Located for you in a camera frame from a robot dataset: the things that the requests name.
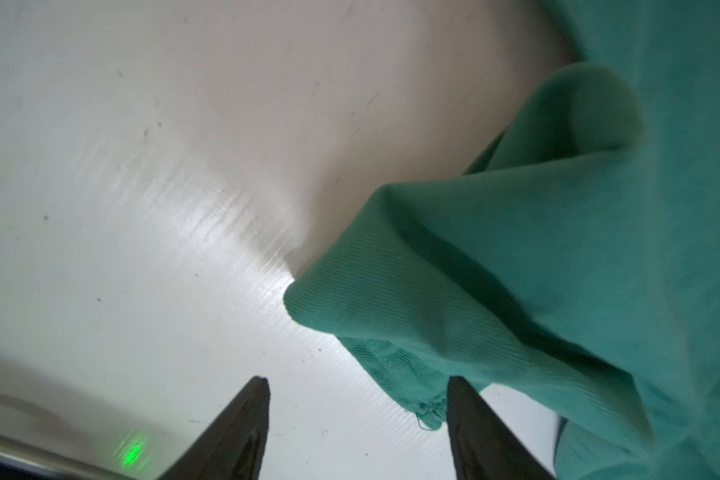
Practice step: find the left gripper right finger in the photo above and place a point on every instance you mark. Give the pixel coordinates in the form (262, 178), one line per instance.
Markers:
(482, 446)

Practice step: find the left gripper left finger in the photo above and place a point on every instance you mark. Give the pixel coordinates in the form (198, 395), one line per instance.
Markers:
(233, 445)

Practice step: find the green trousers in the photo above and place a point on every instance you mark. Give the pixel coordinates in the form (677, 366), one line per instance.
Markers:
(577, 260)

